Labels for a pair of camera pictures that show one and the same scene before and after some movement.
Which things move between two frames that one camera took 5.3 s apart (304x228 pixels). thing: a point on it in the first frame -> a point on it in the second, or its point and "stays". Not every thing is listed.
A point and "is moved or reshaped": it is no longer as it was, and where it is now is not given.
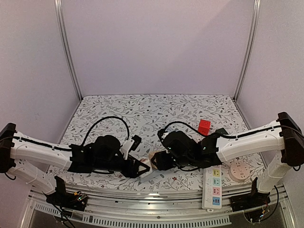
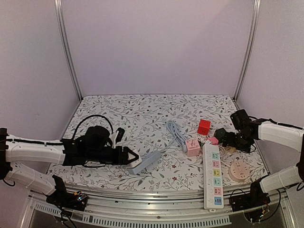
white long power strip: x=212 y=188 stays
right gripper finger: x=163 y=160 -> x=229 y=139
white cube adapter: x=147 y=162 is moved or reshaped
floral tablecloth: x=144 y=116 stays
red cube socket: x=204 y=127 stays
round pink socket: x=239 y=171 stays
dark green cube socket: x=221 y=130 stays
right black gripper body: x=164 y=160 -> x=228 y=139
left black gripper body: x=125 y=171 -> x=112 y=159
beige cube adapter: x=150 y=155 is moved or reshaped
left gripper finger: x=147 y=168 -> x=126 y=150
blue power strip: x=156 y=174 is moved or reshaped
